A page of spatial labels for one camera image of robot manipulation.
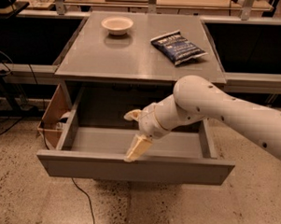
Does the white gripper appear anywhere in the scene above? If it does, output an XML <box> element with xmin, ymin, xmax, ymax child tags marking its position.
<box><xmin>123</xmin><ymin>103</ymin><xmax>171</xmax><ymax>162</ymax></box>

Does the grey top drawer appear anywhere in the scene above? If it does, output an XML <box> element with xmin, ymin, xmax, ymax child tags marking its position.
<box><xmin>36</xmin><ymin>91</ymin><xmax>235</xmax><ymax>186</ymax></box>

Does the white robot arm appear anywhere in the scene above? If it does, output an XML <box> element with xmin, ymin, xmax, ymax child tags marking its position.
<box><xmin>124</xmin><ymin>75</ymin><xmax>281</xmax><ymax>162</ymax></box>

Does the grey drawer cabinet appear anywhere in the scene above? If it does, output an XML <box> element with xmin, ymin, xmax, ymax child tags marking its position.
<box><xmin>55</xmin><ymin>11</ymin><xmax>225</xmax><ymax>129</ymax></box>

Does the brown cardboard box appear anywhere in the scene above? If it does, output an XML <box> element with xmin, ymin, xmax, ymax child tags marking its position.
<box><xmin>37</xmin><ymin>84</ymin><xmax>71</xmax><ymax>148</ymax></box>

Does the blue chip bag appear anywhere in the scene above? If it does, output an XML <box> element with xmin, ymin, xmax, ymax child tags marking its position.
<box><xmin>150</xmin><ymin>31</ymin><xmax>206</xmax><ymax>66</ymax></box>

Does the white ceramic bowl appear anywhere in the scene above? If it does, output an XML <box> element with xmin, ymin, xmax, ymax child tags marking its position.
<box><xmin>102</xmin><ymin>16</ymin><xmax>133</xmax><ymax>35</ymax></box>

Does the black floor cable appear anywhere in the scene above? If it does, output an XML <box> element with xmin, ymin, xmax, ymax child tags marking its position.
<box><xmin>35</xmin><ymin>121</ymin><xmax>101</xmax><ymax>224</ymax></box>

